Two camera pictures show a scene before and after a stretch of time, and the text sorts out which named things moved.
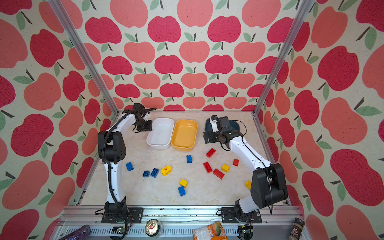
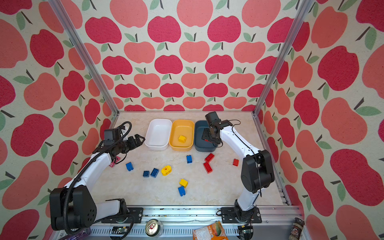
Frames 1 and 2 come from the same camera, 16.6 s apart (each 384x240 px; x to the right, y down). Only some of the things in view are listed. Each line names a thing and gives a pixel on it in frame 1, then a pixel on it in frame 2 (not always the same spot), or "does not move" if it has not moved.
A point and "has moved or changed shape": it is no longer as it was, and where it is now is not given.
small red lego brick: [235, 162] does not move
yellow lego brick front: [184, 183] does not move
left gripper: [149, 127] → [133, 145]
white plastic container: [160, 136] does not move
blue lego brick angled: [154, 172] does not move
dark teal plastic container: [234, 124] has moved or changed shape
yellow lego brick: [225, 168] → [182, 139]
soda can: [153, 228] does not move
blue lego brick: [129, 166] does not move
